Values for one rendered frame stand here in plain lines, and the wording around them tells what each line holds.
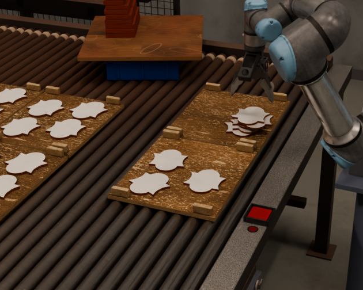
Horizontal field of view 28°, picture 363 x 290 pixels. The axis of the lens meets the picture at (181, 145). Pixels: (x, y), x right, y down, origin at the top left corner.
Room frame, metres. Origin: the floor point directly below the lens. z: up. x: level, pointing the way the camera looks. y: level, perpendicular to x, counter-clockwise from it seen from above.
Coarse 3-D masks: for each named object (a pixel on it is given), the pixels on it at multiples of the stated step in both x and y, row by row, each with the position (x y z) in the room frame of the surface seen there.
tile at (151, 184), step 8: (144, 176) 1.94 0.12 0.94; (152, 176) 1.94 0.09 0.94; (160, 176) 1.94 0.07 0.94; (136, 184) 1.89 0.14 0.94; (144, 184) 1.89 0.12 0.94; (152, 184) 1.89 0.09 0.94; (160, 184) 1.89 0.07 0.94; (136, 192) 1.85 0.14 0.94; (144, 192) 1.85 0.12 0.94; (152, 192) 1.85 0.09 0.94
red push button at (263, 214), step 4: (252, 208) 1.77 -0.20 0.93; (256, 208) 1.77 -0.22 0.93; (260, 208) 1.77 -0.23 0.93; (264, 208) 1.77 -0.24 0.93; (252, 212) 1.75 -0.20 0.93; (256, 212) 1.75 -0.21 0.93; (260, 212) 1.75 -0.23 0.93; (264, 212) 1.74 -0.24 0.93; (268, 212) 1.74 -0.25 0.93; (248, 216) 1.73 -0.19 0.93; (252, 216) 1.73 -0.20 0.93; (256, 216) 1.73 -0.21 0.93; (260, 216) 1.72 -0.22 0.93; (264, 216) 1.72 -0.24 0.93; (268, 216) 1.72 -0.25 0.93
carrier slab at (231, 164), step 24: (168, 144) 2.16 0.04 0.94; (192, 144) 2.15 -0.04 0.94; (216, 144) 2.15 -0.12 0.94; (144, 168) 2.00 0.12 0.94; (192, 168) 2.00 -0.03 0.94; (216, 168) 1.99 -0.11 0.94; (240, 168) 1.99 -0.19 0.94; (168, 192) 1.86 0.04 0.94; (192, 192) 1.85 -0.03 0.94; (216, 192) 1.85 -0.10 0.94; (192, 216) 1.74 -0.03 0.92; (216, 216) 1.73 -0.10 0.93
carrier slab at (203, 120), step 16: (208, 96) 2.53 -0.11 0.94; (224, 96) 2.53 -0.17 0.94; (240, 96) 2.52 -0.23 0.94; (256, 96) 2.52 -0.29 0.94; (192, 112) 2.40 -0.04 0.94; (208, 112) 2.39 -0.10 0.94; (224, 112) 2.39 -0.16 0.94; (272, 112) 2.38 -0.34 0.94; (192, 128) 2.27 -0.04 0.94; (208, 128) 2.27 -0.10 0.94; (224, 128) 2.26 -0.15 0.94; (272, 128) 2.25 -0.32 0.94; (224, 144) 2.15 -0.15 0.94
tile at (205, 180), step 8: (192, 176) 1.93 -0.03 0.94; (200, 176) 1.93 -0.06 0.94; (208, 176) 1.93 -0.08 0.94; (216, 176) 1.93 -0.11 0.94; (184, 184) 1.90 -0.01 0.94; (192, 184) 1.88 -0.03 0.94; (200, 184) 1.88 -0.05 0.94; (208, 184) 1.88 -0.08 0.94; (216, 184) 1.88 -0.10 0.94; (200, 192) 1.84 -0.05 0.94; (208, 192) 1.85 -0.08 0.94
